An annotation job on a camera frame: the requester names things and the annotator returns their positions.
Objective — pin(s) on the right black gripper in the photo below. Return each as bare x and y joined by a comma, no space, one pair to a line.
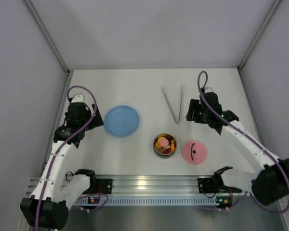
193,111

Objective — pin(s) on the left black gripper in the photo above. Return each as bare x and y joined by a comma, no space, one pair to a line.
96,118

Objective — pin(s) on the pink round lid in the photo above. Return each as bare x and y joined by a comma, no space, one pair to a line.
194,152

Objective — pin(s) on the blue plastic plate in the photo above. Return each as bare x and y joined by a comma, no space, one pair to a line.
121,121

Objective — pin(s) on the pink round food piece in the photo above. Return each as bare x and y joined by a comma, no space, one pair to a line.
164,142

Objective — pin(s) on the red-brown shrimp food piece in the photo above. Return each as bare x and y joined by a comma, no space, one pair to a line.
167,151

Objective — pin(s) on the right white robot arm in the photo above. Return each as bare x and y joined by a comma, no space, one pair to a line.
270,181

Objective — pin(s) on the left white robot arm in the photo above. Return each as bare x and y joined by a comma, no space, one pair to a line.
49,204

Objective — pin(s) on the round steel lunch box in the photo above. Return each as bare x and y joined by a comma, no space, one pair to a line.
170,138

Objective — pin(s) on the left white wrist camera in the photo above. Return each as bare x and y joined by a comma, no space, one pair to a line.
78,98

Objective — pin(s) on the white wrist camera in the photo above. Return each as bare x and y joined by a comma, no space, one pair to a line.
78,98
208,90

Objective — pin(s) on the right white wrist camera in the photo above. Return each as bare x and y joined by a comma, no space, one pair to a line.
208,90

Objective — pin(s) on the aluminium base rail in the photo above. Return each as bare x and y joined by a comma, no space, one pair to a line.
154,185

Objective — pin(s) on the left aluminium frame post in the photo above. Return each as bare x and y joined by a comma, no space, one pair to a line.
44,31

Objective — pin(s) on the aluminium frame post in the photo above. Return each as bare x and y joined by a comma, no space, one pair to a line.
44,31
259,32

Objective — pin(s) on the right aluminium frame post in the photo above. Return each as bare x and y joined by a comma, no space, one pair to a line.
259,32

